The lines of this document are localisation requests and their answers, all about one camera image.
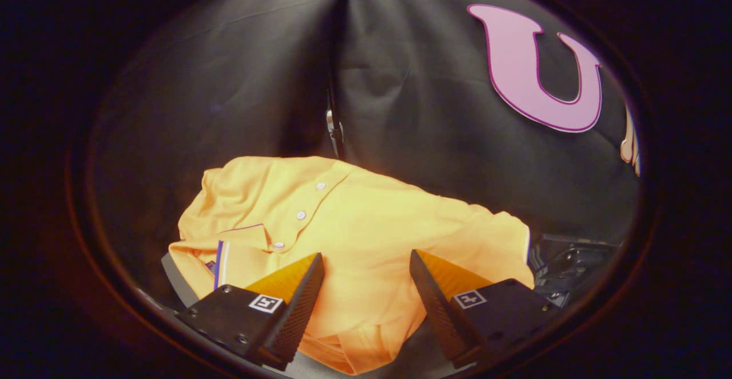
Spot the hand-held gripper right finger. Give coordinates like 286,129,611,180
409,249,564,369

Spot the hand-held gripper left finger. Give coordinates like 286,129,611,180
174,252,325,371

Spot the orange polo shirt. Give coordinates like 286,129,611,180
168,156,535,375

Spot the dark cabinet with cream door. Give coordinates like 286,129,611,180
137,252,458,379

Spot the black backdrop cloth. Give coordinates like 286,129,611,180
91,0,641,305

